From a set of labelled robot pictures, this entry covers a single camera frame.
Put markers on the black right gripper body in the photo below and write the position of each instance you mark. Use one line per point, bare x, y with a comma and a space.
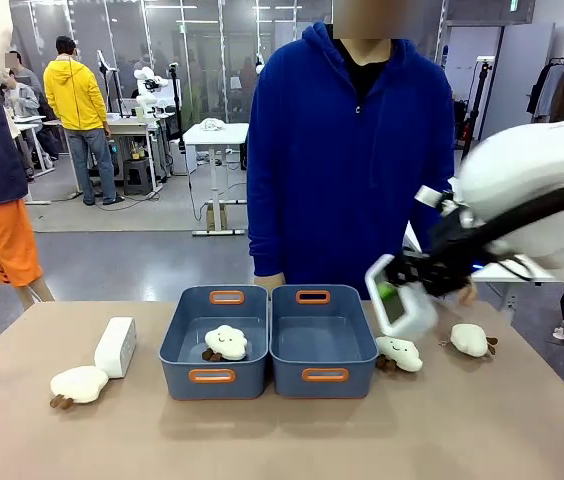
444, 265

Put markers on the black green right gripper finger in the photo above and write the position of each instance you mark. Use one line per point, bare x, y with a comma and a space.
391, 291
398, 267

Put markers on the white digital clock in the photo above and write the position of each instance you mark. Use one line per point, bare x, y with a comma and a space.
117, 347
414, 315

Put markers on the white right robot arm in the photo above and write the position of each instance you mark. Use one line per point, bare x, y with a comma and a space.
527, 170

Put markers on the person's right forearm blue sleeve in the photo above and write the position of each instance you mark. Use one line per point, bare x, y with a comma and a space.
267, 235

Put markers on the person's left hand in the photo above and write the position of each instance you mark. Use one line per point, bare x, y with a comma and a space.
468, 295

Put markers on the person's right hand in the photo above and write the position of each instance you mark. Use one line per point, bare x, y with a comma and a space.
269, 281

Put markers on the white side table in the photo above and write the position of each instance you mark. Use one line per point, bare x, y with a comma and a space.
502, 275

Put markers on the white cloud plush toy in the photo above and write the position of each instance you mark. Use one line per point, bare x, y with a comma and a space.
79, 384
226, 341
402, 352
469, 339

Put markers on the person in blue hoodie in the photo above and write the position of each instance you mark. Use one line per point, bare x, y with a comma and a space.
342, 165

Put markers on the white sneaker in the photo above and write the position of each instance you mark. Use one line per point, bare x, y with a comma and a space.
559, 333

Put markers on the black tripod stand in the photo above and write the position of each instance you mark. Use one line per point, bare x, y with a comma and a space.
478, 105

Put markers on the white standing desk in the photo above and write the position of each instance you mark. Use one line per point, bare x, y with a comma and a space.
217, 145

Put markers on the white crumpled cloth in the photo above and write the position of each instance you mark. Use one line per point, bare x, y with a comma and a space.
210, 124

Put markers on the grey plastic stool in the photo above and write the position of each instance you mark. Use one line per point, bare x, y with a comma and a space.
138, 176

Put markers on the white workbench desk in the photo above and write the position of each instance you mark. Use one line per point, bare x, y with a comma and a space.
132, 135

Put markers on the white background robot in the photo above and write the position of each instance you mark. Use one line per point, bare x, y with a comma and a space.
149, 85

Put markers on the person in yellow hoodie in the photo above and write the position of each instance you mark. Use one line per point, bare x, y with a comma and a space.
78, 100

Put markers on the seated person grey top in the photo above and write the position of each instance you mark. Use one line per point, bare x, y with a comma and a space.
27, 100

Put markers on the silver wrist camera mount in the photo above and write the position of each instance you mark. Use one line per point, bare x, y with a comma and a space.
431, 196

